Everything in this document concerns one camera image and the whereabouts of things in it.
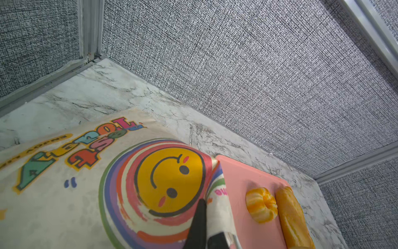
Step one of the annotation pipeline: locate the aluminium cage frame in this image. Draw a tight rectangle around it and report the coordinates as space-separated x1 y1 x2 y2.
1 1 398 178

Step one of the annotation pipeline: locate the white printed paper bag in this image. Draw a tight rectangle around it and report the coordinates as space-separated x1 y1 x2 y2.
1 110 240 249

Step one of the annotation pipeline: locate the pink plastic tray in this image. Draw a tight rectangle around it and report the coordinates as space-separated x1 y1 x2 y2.
215 155 315 249

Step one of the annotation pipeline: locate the long golden fake baguette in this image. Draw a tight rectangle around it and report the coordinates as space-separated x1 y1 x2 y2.
276 187 316 249

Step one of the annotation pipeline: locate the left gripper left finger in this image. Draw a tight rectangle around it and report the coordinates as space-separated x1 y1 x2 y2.
183 199 207 249

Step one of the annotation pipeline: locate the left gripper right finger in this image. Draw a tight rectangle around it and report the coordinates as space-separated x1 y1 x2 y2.
207 232 237 249

